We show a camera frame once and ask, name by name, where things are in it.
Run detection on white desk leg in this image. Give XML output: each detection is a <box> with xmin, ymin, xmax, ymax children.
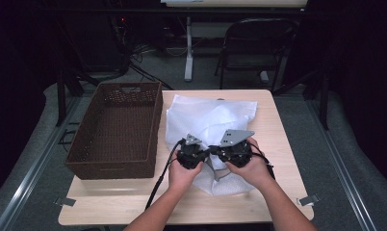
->
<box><xmin>184</xmin><ymin>15</ymin><xmax>194</xmax><ymax>83</ymax></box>

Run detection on brown woven basket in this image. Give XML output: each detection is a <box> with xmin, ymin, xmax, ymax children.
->
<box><xmin>64</xmin><ymin>81</ymin><xmax>164</xmax><ymax>181</ymax></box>

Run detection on person's left hand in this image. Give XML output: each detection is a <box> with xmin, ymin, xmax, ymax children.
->
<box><xmin>168</xmin><ymin>148</ymin><xmax>205</xmax><ymax>193</ymax></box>

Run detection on black floor cables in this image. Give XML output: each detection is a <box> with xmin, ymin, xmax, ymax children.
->
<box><xmin>128</xmin><ymin>44</ymin><xmax>175</xmax><ymax>91</ymax></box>

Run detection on dark equipment with red light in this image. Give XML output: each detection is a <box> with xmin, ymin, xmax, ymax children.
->
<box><xmin>109</xmin><ymin>14</ymin><xmax>132</xmax><ymax>73</ymax></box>

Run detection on black stand leg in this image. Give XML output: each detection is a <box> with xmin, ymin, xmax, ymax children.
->
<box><xmin>55</xmin><ymin>68</ymin><xmax>99</xmax><ymax>128</ymax></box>
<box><xmin>271</xmin><ymin>68</ymin><xmax>330</xmax><ymax>131</ymax></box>

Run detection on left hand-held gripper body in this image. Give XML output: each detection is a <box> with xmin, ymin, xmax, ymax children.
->
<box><xmin>176</xmin><ymin>133</ymin><xmax>209</xmax><ymax>170</ymax></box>

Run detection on white desk foot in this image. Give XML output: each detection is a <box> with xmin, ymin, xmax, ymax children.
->
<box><xmin>259</xmin><ymin>70</ymin><xmax>271</xmax><ymax>85</ymax></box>

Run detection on metal table clip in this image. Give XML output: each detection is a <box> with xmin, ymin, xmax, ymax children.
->
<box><xmin>53</xmin><ymin>196</ymin><xmax>77</xmax><ymax>208</ymax></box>
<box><xmin>297</xmin><ymin>193</ymin><xmax>321</xmax><ymax>207</ymax></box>

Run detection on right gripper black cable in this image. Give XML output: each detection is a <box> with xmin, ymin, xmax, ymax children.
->
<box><xmin>248</xmin><ymin>142</ymin><xmax>276</xmax><ymax>181</ymax></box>

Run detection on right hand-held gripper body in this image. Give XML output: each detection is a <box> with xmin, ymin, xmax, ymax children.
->
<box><xmin>218</xmin><ymin>128</ymin><xmax>256</xmax><ymax>168</ymax></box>

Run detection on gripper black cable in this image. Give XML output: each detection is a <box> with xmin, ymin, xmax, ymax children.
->
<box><xmin>248</xmin><ymin>142</ymin><xmax>276</xmax><ymax>181</ymax></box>
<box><xmin>144</xmin><ymin>138</ymin><xmax>186</xmax><ymax>212</ymax></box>

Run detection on aluminium floor rail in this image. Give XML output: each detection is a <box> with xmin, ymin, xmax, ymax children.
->
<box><xmin>305</xmin><ymin>95</ymin><xmax>379</xmax><ymax>231</ymax></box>
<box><xmin>0</xmin><ymin>95</ymin><xmax>84</xmax><ymax>231</ymax></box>

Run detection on white mesh laundry bag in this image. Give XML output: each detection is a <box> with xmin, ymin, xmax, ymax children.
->
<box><xmin>165</xmin><ymin>93</ymin><xmax>258</xmax><ymax>197</ymax></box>

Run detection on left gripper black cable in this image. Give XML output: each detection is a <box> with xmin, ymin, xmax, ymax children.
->
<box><xmin>144</xmin><ymin>138</ymin><xmax>186</xmax><ymax>212</ymax></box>

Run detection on person's right hand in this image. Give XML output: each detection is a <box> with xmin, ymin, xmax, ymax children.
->
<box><xmin>224</xmin><ymin>137</ymin><xmax>274</xmax><ymax>190</ymax></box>

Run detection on black folding chair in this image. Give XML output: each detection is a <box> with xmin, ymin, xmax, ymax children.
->
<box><xmin>214</xmin><ymin>17</ymin><xmax>299</xmax><ymax>94</ymax></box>

